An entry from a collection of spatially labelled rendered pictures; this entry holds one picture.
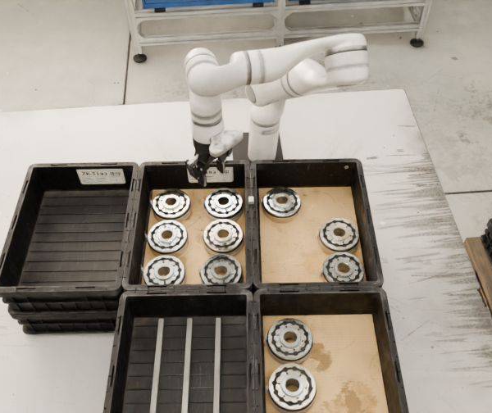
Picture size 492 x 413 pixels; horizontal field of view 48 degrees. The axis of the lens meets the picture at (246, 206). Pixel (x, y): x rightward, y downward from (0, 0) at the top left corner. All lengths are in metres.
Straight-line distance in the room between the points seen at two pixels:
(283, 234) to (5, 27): 2.87
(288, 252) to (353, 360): 0.32
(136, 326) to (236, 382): 0.27
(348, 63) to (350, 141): 0.73
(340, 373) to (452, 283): 0.48
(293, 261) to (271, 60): 0.53
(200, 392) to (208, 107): 0.62
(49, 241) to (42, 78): 2.02
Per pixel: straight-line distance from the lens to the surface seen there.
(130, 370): 1.33
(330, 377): 1.31
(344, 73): 1.22
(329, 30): 3.42
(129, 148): 1.92
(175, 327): 1.36
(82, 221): 1.58
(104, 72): 3.42
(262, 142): 1.73
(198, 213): 1.53
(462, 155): 3.00
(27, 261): 1.55
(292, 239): 1.48
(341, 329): 1.36
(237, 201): 1.51
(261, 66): 1.17
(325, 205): 1.56
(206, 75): 1.13
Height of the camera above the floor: 2.04
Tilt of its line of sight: 52 degrees down
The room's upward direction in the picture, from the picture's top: 1 degrees counter-clockwise
